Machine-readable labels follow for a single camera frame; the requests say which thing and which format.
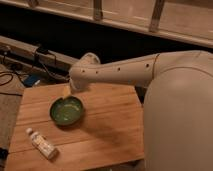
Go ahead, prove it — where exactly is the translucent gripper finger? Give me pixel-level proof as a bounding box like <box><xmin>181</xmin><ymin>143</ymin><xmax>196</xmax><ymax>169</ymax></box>
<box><xmin>62</xmin><ymin>85</ymin><xmax>71</xmax><ymax>99</ymax></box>

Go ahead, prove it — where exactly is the small white plastic bottle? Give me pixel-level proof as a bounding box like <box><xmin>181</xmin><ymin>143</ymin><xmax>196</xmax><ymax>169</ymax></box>
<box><xmin>26</xmin><ymin>128</ymin><xmax>58</xmax><ymax>160</ymax></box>

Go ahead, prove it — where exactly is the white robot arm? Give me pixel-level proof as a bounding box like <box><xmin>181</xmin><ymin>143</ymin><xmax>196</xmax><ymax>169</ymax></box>
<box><xmin>69</xmin><ymin>50</ymin><xmax>213</xmax><ymax>171</ymax></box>

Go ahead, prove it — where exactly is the green ceramic bowl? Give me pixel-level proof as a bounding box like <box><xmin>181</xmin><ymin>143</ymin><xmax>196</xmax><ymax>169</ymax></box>
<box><xmin>49</xmin><ymin>96</ymin><xmax>84</xmax><ymax>126</ymax></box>

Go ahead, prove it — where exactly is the blue box on floor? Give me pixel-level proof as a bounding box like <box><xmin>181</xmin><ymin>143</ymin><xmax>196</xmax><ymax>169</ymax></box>
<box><xmin>23</xmin><ymin>75</ymin><xmax>40</xmax><ymax>87</ymax></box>

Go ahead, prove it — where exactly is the black cable bundle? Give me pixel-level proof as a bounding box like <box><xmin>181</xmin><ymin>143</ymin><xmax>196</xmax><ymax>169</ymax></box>
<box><xmin>0</xmin><ymin>44</ymin><xmax>69</xmax><ymax>88</ymax></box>

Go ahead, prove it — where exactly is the wooden shelf rail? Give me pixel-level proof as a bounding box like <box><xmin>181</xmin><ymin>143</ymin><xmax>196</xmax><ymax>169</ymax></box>
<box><xmin>0</xmin><ymin>0</ymin><xmax>213</xmax><ymax>49</ymax></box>

